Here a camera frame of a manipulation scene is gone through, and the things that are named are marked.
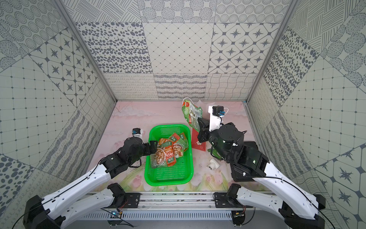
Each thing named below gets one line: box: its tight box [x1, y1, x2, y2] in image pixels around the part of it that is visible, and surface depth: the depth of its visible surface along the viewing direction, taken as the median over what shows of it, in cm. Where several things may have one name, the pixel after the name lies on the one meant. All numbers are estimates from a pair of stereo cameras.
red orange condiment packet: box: [150, 132, 189, 169], surface depth 87 cm
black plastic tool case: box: [229, 141, 270, 182], surface depth 41 cm
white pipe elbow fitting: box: [208, 158, 221, 171], surface depth 86 cm
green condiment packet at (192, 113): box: [182, 99, 203, 133], surface depth 65 cm
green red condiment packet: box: [168, 132, 189, 153], surface depth 92 cm
